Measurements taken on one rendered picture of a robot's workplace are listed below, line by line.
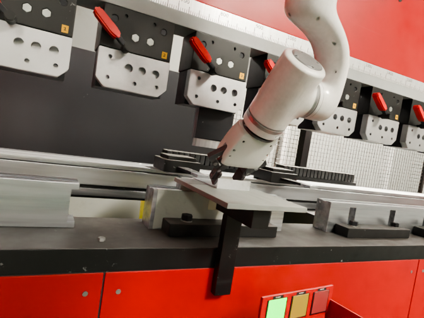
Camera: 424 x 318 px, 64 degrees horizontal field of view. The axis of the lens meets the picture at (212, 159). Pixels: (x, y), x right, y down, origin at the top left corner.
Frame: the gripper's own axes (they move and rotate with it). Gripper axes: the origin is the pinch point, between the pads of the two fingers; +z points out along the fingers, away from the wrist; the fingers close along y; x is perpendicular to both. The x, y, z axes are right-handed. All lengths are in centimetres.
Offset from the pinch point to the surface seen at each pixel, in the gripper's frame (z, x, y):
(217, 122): -3.5, -14.7, -0.1
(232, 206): -9.7, 15.6, 8.5
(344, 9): -34, -37, -32
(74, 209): 239, -155, 2
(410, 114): -16, -22, -70
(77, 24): 111, -269, 20
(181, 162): 18.9, -21.1, 0.1
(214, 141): 0.7, -12.3, -0.5
